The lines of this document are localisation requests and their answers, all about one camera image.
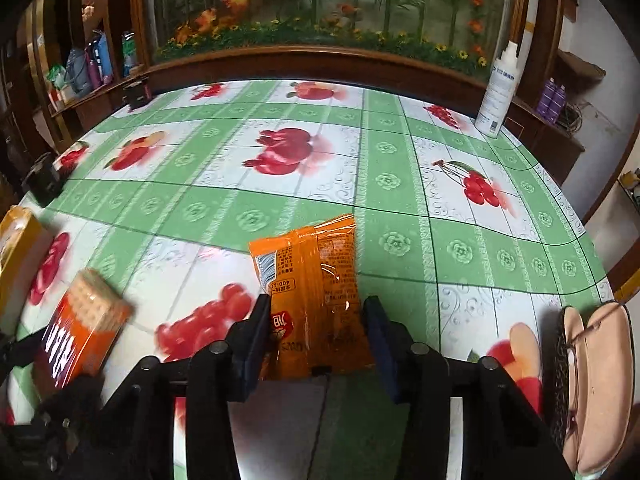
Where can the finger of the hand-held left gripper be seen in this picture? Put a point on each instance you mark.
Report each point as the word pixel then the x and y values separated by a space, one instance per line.
pixel 82 389
pixel 15 352

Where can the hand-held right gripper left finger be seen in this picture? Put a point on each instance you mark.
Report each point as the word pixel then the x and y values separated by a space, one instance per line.
pixel 252 347

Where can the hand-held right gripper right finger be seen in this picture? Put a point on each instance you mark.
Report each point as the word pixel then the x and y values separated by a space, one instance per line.
pixel 382 352

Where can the orange cracker packet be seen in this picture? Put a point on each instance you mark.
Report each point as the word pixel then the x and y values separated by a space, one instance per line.
pixel 85 325

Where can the small orange snack packet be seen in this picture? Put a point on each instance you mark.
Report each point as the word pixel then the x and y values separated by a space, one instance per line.
pixel 315 285

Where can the yellow tray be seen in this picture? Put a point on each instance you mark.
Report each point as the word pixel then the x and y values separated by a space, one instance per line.
pixel 22 260

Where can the black desktop device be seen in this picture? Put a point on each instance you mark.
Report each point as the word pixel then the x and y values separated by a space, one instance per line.
pixel 42 178

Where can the white spray bottle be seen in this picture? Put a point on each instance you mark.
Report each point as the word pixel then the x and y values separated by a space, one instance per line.
pixel 495 100

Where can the green white bag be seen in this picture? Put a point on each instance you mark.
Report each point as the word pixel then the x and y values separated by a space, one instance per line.
pixel 56 78

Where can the small black box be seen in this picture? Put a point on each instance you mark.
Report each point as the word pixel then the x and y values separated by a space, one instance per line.
pixel 137 92

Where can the grey thermos jug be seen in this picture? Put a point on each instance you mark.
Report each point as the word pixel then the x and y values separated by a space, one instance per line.
pixel 75 72

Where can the purple flask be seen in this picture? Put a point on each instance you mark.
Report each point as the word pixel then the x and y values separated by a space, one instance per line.
pixel 94 67

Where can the purple bottle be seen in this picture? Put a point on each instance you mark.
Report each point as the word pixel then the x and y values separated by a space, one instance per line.
pixel 548 97
pixel 560 103

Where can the blue thermos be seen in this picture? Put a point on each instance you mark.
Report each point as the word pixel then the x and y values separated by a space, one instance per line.
pixel 104 57

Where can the green bottle pack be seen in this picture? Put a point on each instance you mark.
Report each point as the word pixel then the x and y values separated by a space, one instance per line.
pixel 129 52

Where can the brown cardboard piece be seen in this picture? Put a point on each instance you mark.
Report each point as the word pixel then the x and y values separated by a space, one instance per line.
pixel 580 66

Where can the glass flower display cabinet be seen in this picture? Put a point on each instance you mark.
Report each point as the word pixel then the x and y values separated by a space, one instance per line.
pixel 325 0

